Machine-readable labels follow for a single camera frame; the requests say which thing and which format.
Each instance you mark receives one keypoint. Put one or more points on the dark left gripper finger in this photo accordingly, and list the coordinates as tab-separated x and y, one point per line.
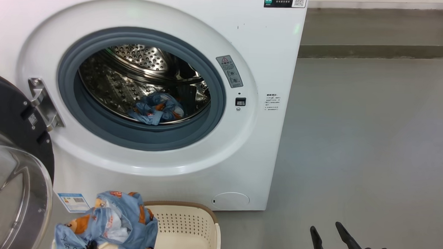
91	248

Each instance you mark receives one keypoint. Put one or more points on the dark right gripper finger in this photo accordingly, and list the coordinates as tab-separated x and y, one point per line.
351	244
320	248

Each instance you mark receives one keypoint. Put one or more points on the blue cartoon print garment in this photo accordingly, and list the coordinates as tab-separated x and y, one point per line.
127	217
155	108

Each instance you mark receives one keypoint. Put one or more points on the black round glass washer door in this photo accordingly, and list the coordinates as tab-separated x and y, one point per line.
5	104

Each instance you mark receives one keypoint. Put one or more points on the cream perforated laundry basket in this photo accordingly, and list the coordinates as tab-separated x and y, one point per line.
187	231

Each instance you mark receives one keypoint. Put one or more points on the white front-load washing machine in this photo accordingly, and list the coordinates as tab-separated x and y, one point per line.
264	160

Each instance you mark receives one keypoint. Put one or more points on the grey rubber door gasket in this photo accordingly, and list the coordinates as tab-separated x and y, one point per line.
138	137

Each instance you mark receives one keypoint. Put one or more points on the silver metal door hinge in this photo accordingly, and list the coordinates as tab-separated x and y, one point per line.
43	101

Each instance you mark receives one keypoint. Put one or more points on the black door lock socket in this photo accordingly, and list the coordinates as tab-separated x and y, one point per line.
240	101

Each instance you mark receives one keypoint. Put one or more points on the blue energy label sticker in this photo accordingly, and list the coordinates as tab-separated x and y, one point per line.
72	202

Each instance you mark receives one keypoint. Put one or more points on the round white filter cover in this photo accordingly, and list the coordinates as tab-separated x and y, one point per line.
230	201

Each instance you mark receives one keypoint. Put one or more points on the perforated steel washer drum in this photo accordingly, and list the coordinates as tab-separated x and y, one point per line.
115	82

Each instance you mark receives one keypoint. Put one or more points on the grey warning sticker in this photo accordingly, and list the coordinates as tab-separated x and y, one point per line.
229	71

